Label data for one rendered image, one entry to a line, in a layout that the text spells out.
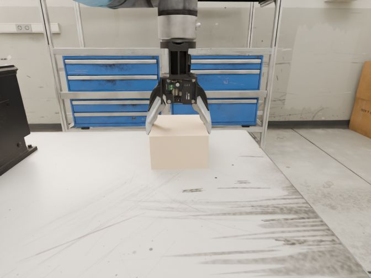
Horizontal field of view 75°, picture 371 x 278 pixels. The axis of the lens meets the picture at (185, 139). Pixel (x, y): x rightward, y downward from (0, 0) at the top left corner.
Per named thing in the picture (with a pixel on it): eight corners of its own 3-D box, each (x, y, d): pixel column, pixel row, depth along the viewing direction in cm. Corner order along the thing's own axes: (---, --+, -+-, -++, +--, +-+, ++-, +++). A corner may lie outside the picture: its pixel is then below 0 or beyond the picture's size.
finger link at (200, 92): (197, 118, 54) (175, 86, 51) (196, 116, 56) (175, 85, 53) (215, 107, 53) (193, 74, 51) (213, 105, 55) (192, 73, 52)
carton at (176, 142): (156, 142, 66) (155, 115, 63) (200, 140, 66) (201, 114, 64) (150, 169, 51) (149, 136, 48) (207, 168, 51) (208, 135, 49)
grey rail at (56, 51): (54, 54, 186) (53, 47, 184) (271, 54, 192) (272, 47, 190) (48, 54, 177) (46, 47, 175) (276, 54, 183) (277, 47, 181)
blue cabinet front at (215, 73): (171, 125, 203) (169, 55, 183) (255, 124, 206) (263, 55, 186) (171, 126, 201) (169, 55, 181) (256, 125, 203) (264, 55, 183)
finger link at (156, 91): (142, 107, 53) (163, 73, 51) (142, 106, 54) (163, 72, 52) (160, 118, 54) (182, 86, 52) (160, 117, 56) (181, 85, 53)
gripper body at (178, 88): (159, 107, 47) (156, 41, 43) (161, 99, 55) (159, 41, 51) (198, 107, 47) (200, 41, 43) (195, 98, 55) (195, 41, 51)
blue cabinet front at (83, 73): (74, 126, 200) (62, 55, 180) (162, 125, 203) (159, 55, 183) (73, 127, 198) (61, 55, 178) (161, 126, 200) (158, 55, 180)
